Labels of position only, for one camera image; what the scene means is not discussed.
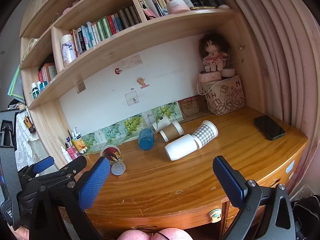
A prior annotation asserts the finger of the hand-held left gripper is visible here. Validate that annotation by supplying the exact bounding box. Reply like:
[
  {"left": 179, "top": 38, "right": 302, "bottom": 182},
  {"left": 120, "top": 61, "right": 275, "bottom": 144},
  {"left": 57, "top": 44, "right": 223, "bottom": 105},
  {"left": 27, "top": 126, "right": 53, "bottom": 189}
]
[
  {"left": 18, "top": 156, "right": 55, "bottom": 180},
  {"left": 30, "top": 156, "right": 87, "bottom": 188}
]

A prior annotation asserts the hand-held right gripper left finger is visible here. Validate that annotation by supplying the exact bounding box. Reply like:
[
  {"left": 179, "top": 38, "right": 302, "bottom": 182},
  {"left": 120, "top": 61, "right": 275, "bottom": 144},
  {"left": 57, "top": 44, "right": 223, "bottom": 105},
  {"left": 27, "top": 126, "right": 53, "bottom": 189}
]
[{"left": 29, "top": 156, "right": 111, "bottom": 240}]

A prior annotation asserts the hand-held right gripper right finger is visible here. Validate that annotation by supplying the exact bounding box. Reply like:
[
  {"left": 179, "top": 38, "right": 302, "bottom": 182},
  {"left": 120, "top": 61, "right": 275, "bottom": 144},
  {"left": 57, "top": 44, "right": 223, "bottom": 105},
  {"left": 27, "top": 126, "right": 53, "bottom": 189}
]
[{"left": 212, "top": 155, "right": 297, "bottom": 240}]

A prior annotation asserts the clear plastic cup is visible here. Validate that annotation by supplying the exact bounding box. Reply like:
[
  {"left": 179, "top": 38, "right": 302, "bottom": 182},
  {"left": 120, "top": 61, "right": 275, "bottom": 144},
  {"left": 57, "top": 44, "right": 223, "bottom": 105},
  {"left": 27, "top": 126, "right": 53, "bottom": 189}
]
[{"left": 111, "top": 161, "right": 126, "bottom": 176}]

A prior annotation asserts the red patterned cup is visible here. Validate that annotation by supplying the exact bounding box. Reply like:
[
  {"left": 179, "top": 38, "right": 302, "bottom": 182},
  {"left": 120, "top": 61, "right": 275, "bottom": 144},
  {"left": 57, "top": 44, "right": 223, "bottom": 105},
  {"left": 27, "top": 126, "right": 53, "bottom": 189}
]
[{"left": 100, "top": 145, "right": 123, "bottom": 163}]

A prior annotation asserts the grey checked cup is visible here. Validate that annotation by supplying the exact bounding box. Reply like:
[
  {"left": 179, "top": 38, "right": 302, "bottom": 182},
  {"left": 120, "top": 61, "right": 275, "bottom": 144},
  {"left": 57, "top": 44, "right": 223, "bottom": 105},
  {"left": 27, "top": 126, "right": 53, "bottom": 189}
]
[{"left": 191, "top": 120, "right": 219, "bottom": 150}]

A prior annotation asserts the blue plastic cup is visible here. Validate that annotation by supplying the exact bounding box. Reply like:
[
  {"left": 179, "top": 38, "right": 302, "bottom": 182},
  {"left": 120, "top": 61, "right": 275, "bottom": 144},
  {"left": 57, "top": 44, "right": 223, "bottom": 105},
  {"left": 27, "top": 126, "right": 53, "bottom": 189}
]
[{"left": 138, "top": 128, "right": 155, "bottom": 151}]

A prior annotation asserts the brown paper cup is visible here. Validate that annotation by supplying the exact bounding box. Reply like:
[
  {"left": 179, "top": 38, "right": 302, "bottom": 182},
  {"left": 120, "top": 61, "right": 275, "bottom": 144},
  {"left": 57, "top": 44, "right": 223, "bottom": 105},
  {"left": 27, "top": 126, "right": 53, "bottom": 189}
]
[{"left": 159, "top": 120, "right": 184, "bottom": 142}]

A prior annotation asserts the white printed paper cup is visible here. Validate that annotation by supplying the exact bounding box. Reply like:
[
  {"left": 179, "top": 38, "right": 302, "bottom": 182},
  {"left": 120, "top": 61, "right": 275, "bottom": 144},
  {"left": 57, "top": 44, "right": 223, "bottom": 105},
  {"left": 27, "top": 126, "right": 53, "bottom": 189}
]
[{"left": 152, "top": 115, "right": 172, "bottom": 132}]

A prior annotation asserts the person's right hand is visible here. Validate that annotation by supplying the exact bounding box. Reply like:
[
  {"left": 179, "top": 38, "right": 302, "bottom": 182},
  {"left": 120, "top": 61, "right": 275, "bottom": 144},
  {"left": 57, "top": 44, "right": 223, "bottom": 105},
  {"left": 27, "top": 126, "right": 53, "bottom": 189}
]
[{"left": 117, "top": 227, "right": 197, "bottom": 240}]

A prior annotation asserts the white pink tube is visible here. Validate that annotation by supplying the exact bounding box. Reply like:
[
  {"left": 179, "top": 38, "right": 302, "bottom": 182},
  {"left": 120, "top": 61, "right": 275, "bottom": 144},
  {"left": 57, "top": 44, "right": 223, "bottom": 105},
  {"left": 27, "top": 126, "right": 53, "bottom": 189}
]
[{"left": 65, "top": 146, "right": 79, "bottom": 160}]

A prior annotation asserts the small white bottle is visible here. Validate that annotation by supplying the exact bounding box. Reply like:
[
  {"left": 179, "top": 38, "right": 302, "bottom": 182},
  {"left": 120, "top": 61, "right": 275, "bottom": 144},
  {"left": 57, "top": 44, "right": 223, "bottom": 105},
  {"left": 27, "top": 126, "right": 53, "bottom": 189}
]
[{"left": 61, "top": 146, "right": 72, "bottom": 163}]

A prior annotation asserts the grape print tissue pack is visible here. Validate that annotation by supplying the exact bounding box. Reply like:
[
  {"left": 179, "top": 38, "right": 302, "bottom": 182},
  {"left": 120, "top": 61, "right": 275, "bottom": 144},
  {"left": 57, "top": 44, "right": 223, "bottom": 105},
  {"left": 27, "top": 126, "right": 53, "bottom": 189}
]
[
  {"left": 150, "top": 101, "right": 183, "bottom": 126},
  {"left": 100, "top": 122, "right": 125, "bottom": 146},
  {"left": 121, "top": 114, "right": 148, "bottom": 140},
  {"left": 81, "top": 132, "right": 104, "bottom": 154}
]

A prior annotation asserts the white lace cloth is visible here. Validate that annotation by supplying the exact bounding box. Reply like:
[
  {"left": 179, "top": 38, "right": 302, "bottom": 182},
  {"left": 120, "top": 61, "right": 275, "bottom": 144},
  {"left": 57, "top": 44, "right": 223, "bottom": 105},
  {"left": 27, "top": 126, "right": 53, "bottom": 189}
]
[{"left": 14, "top": 112, "right": 38, "bottom": 166}]

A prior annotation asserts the round drawer knob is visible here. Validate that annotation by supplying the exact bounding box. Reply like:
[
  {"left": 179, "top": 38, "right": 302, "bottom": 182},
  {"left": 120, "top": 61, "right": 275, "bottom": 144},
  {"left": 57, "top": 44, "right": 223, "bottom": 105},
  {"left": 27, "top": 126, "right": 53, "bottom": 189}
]
[{"left": 209, "top": 207, "right": 223, "bottom": 223}]

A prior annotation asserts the wooden desk drawer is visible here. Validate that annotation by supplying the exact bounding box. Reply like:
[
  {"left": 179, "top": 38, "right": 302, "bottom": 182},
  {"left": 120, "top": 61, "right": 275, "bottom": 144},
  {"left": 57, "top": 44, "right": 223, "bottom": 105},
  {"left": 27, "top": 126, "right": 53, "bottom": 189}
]
[{"left": 84, "top": 200, "right": 225, "bottom": 232}]

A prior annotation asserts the black smartphone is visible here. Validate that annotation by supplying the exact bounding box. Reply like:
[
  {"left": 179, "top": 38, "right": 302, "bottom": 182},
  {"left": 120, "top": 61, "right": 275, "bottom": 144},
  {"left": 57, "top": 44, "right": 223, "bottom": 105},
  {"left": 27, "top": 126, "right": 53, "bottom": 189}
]
[{"left": 253, "top": 115, "right": 286, "bottom": 141}]

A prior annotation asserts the beige printed storage basket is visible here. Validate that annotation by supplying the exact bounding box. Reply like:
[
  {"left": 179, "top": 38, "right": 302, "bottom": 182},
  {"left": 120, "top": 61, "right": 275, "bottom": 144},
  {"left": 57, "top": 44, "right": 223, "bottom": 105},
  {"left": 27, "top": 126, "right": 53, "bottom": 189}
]
[{"left": 202, "top": 75, "right": 246, "bottom": 116}]

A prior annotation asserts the green folder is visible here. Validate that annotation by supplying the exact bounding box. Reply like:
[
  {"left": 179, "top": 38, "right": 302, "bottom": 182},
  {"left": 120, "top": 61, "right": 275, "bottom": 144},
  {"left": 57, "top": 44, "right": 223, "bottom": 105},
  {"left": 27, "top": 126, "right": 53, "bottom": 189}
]
[{"left": 7, "top": 64, "right": 24, "bottom": 101}]

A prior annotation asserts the black bag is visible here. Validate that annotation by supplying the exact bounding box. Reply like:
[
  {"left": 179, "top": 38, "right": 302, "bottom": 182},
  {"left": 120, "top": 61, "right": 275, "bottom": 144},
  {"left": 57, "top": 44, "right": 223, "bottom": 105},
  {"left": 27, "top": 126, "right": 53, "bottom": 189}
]
[{"left": 291, "top": 194, "right": 320, "bottom": 240}]

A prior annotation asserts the row of red books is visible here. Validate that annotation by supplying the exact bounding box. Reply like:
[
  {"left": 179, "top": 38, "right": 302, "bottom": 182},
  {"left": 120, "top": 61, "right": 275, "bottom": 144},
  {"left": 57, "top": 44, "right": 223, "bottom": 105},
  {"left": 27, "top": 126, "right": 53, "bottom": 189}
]
[{"left": 37, "top": 63, "right": 57, "bottom": 83}]

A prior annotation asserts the pink round box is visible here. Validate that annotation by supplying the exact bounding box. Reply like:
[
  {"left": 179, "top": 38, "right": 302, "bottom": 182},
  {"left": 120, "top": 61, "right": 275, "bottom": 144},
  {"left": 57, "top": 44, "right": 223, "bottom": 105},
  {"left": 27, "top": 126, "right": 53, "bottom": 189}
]
[{"left": 198, "top": 71, "right": 222, "bottom": 83}]

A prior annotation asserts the white round device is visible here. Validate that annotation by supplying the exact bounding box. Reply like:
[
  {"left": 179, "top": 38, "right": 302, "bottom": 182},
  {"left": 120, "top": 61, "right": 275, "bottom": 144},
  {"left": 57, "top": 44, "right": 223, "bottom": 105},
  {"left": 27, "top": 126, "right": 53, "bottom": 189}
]
[{"left": 220, "top": 68, "right": 236, "bottom": 78}]

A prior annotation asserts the white pink lotion bottle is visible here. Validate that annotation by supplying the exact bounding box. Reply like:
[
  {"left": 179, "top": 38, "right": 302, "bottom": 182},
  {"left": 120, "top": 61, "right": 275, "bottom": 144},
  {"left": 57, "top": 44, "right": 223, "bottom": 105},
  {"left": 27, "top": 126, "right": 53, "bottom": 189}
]
[{"left": 60, "top": 34, "right": 77, "bottom": 68}]

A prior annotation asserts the brown haired rag doll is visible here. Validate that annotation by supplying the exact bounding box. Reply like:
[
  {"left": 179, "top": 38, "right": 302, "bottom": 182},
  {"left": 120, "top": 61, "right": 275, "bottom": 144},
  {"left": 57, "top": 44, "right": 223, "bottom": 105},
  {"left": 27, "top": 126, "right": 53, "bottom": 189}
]
[{"left": 199, "top": 33, "right": 230, "bottom": 73}]

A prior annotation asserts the pink curtain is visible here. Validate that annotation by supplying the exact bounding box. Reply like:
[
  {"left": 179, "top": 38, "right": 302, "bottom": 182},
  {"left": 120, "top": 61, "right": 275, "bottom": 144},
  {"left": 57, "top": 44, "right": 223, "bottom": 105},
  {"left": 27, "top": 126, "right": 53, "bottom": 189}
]
[{"left": 220, "top": 0, "right": 320, "bottom": 195}]

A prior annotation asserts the row of green blue books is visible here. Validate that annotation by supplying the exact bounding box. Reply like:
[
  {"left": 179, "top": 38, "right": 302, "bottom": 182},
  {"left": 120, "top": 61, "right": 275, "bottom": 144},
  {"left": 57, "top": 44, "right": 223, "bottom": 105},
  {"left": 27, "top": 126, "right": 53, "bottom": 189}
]
[{"left": 70, "top": 5, "right": 142, "bottom": 56}]

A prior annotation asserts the wooden bookshelf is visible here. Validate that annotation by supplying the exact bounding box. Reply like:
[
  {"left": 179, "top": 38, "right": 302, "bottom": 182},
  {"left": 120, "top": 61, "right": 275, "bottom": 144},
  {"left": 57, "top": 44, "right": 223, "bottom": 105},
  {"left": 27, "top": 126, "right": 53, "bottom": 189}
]
[{"left": 19, "top": 0, "right": 263, "bottom": 173}]

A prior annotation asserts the white tall bottle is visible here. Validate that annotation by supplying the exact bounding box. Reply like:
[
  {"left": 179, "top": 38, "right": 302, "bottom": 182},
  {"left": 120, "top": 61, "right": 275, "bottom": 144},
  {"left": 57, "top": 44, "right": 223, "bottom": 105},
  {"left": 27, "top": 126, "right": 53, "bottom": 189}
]
[{"left": 145, "top": 0, "right": 161, "bottom": 18}]

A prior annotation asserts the pink cream jar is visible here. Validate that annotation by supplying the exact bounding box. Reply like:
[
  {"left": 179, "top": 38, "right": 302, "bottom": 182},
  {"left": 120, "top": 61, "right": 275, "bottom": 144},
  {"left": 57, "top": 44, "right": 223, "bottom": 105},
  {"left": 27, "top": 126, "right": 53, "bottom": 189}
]
[{"left": 166, "top": 0, "right": 191, "bottom": 15}]

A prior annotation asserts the brown keychain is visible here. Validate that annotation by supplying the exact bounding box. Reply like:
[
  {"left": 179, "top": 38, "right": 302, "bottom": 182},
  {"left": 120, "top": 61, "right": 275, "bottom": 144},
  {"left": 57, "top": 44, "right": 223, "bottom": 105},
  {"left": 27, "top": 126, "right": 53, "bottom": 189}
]
[{"left": 24, "top": 116, "right": 36, "bottom": 134}]

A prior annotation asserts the white cable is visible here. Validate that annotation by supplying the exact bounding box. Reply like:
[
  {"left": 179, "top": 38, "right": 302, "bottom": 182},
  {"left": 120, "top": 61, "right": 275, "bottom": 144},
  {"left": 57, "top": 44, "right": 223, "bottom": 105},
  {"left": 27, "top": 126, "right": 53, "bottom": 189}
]
[{"left": 197, "top": 76, "right": 232, "bottom": 96}]

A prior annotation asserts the yellow duck wall sticker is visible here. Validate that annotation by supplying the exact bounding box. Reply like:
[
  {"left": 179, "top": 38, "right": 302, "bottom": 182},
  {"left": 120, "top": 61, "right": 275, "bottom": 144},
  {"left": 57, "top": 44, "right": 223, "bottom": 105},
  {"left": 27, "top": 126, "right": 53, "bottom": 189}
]
[{"left": 137, "top": 77, "right": 150, "bottom": 89}]

